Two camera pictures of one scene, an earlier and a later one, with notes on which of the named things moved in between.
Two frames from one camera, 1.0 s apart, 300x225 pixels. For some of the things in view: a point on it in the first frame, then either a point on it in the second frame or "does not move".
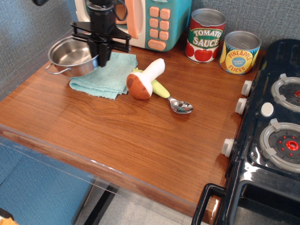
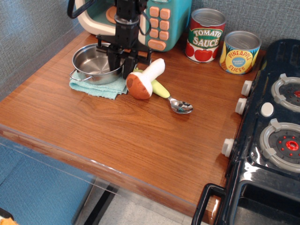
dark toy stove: (262, 184) does not move
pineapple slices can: (240, 52) does not move
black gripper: (102, 27) -> (125, 39)
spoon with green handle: (176, 107) does not move
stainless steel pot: (75, 54) -> (88, 62)
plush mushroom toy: (139, 85) does not move
